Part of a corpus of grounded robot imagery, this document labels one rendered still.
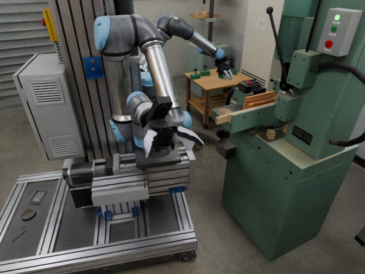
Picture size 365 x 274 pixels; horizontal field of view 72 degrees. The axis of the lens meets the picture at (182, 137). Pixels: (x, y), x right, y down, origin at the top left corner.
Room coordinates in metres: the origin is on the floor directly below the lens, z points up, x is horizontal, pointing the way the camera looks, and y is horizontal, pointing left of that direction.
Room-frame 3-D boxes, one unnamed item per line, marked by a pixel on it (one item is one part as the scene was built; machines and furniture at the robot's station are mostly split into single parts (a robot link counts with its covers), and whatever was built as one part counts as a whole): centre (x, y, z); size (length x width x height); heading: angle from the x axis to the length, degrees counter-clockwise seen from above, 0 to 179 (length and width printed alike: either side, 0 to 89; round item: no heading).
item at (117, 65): (1.01, 0.26, 1.19); 0.15 x 0.12 x 0.55; 116
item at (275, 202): (1.29, -0.65, 0.36); 0.58 x 0.45 x 0.71; 26
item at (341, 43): (1.05, -0.61, 1.40); 0.10 x 0.06 x 0.16; 26
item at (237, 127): (1.46, -0.47, 0.87); 0.61 x 0.30 x 0.06; 116
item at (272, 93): (1.42, -0.48, 0.94); 0.25 x 0.01 x 0.08; 116
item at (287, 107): (1.16, -0.53, 1.02); 0.09 x 0.07 x 0.12; 116
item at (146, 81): (1.56, 0.24, 0.98); 0.13 x 0.12 x 0.14; 37
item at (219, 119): (1.32, -0.43, 0.92); 0.56 x 0.02 x 0.04; 116
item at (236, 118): (1.33, -0.54, 0.93); 0.60 x 0.02 x 0.06; 116
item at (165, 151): (1.07, 0.14, 0.87); 0.15 x 0.15 x 0.10
